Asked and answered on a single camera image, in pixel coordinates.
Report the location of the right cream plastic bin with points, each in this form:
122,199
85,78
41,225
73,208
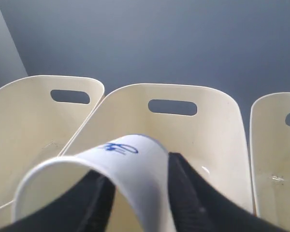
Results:
269,135

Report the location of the cream plastic bin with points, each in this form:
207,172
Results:
213,140
269,135
38,116

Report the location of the middle cream plastic bin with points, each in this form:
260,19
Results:
213,140

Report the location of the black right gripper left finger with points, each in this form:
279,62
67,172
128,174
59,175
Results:
86,207

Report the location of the left cream plastic bin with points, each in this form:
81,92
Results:
38,116

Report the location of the white paper cup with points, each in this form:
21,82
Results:
135,164

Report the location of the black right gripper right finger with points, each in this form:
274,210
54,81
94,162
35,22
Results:
197,207

